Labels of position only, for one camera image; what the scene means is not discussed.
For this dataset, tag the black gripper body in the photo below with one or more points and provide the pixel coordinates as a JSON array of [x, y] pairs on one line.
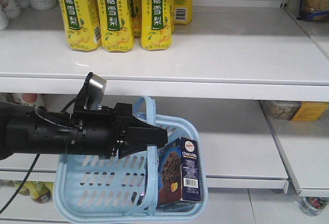
[[98, 131]]

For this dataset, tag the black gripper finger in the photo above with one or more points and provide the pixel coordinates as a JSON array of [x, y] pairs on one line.
[[125, 150], [141, 134]]

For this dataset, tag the light blue plastic basket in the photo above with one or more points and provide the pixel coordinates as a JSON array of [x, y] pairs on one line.
[[90, 190]]

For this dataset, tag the dark blue cookie box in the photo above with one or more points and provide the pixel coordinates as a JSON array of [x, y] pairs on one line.
[[178, 176]]

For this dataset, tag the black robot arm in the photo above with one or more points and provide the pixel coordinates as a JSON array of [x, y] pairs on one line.
[[29, 130]]

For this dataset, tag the bottles on bottom shelf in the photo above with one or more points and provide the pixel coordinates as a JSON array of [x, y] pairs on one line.
[[38, 192]]

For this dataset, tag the yellow pear drink bottle middle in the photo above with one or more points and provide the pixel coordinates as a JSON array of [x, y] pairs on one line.
[[116, 25]]

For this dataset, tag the yellow pear drink bottle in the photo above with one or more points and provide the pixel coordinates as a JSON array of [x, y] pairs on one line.
[[81, 24], [156, 28], [116, 25]]

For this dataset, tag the white supermarket shelf right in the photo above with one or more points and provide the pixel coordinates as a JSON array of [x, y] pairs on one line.
[[233, 54]]

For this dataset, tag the yellow pear drink bottle left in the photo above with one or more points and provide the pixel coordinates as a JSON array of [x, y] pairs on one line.
[[81, 24]]

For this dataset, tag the yellow pear drink bottle right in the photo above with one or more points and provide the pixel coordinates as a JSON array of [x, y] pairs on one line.
[[156, 28]]

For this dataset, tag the yellow drink bottle rear right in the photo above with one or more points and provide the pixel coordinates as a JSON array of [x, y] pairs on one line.
[[183, 12]]

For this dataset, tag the yellow drink bottle rear middle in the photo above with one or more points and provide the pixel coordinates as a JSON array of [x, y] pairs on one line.
[[136, 17]]

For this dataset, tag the yellow cookie tub package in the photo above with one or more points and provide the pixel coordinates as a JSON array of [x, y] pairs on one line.
[[295, 110]]

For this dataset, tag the clear bottle bottom right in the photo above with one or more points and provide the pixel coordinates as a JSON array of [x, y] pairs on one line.
[[313, 206]]

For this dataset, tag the blue cracker package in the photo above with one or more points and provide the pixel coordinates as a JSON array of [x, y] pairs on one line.
[[313, 10]]

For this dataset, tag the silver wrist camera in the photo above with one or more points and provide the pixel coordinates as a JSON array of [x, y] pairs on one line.
[[94, 91]]

